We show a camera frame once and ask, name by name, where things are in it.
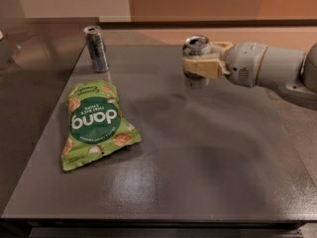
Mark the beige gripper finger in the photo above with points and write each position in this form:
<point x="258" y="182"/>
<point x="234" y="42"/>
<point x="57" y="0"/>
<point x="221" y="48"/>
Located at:
<point x="209" y="68"/>
<point x="220" y="49"/>

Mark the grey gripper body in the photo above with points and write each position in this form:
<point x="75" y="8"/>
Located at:
<point x="243" y="62"/>

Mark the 7up soda can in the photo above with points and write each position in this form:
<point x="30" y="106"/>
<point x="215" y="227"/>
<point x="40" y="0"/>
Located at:
<point x="195" y="49"/>

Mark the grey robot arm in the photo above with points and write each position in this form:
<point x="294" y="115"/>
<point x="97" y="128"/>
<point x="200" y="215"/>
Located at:
<point x="282" y="71"/>

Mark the tall silver energy drink can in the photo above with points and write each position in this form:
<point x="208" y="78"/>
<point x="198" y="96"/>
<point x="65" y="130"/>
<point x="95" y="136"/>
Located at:
<point x="97" y="49"/>

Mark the green dang chips bag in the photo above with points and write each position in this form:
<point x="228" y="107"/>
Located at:
<point x="96" y="126"/>

